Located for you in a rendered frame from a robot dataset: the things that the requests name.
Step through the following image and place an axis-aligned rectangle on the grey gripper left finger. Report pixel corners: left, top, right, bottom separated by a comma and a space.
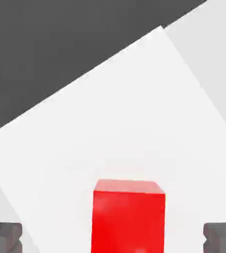
0, 222, 23, 253

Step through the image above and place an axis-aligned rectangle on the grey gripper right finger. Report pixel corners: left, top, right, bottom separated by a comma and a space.
203, 222, 226, 253

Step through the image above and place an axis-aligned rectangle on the small red cube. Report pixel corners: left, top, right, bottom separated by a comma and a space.
90, 178, 166, 253

